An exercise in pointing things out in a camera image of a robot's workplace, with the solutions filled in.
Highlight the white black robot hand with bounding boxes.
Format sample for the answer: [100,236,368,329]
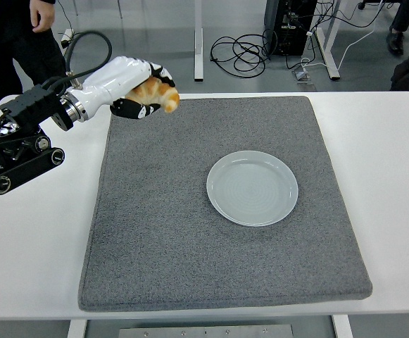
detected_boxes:
[65,56,177,123]

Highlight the golden croissant bread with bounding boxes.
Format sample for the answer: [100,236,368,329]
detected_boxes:
[123,76,181,114]

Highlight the round grey plate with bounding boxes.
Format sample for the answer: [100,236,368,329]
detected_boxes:
[206,150,299,227]

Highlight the grey metal plate with screws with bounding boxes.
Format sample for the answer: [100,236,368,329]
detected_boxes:
[118,324,295,338]

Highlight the white power strip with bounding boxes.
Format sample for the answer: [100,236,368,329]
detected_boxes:
[60,29,75,49]

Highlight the person's hand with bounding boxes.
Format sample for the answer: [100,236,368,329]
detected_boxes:
[29,0,56,34]

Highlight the person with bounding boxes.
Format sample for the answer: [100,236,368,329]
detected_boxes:
[0,0,68,112]

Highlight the black computer tower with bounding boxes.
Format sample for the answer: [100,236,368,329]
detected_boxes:
[263,0,317,57]

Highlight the grey fabric mat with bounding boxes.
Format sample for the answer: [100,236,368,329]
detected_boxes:
[77,95,373,311]

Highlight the small grey floor adapter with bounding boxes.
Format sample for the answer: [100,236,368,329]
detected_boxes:
[291,68,315,85]

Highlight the white table leg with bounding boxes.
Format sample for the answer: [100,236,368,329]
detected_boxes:
[332,314,353,338]
[66,320,88,338]

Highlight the person's leg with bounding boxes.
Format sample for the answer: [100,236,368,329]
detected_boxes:
[386,0,409,56]

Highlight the white desk leg post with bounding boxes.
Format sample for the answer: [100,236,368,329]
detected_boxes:
[193,0,204,82]

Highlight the coiled black floor cable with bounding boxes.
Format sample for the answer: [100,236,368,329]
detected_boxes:
[210,27,279,77]

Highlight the white desk frame foot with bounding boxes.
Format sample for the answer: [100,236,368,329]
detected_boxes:
[315,0,341,81]

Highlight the white floor cable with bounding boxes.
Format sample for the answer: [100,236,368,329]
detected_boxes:
[301,20,377,71]

